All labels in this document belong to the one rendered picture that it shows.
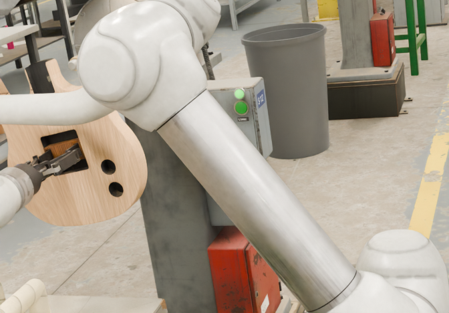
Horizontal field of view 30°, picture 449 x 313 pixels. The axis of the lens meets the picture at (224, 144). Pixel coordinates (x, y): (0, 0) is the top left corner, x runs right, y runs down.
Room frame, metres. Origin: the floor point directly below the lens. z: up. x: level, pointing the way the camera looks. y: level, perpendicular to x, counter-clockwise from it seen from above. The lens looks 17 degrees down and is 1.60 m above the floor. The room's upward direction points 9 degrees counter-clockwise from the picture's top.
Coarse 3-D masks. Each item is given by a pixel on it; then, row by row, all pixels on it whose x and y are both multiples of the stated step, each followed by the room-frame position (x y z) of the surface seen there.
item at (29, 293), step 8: (32, 280) 1.20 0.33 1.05; (40, 280) 1.20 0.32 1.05; (24, 288) 1.17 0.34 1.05; (32, 288) 1.18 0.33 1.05; (40, 288) 1.19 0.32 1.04; (16, 296) 1.15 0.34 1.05; (24, 296) 1.16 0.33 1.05; (32, 296) 1.17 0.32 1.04; (40, 296) 1.19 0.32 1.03; (8, 304) 1.13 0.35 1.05; (16, 304) 1.14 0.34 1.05; (24, 304) 1.15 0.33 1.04; (32, 304) 1.17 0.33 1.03; (0, 312) 1.11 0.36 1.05; (8, 312) 1.11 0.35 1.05; (16, 312) 1.13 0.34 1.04
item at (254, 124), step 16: (208, 80) 2.10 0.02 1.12; (224, 80) 2.08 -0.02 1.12; (240, 80) 2.05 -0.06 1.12; (256, 80) 2.03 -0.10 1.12; (224, 96) 1.99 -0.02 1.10; (256, 96) 1.98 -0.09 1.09; (256, 112) 1.97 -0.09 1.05; (240, 128) 1.98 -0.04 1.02; (256, 128) 1.97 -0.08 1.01; (256, 144) 1.97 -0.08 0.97
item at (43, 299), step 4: (44, 288) 1.20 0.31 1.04; (44, 292) 1.20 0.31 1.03; (44, 296) 1.19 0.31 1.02; (40, 300) 1.19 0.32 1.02; (44, 300) 1.19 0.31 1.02; (36, 304) 1.19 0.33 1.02; (40, 304) 1.19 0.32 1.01; (44, 304) 1.19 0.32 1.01; (48, 304) 1.20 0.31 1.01; (32, 308) 1.19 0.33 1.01; (36, 308) 1.19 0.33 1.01; (40, 308) 1.19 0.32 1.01; (44, 308) 1.19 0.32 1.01; (48, 308) 1.20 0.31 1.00; (32, 312) 1.19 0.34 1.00; (36, 312) 1.19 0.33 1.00; (40, 312) 1.19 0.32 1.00; (44, 312) 1.19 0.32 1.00; (48, 312) 1.19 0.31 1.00
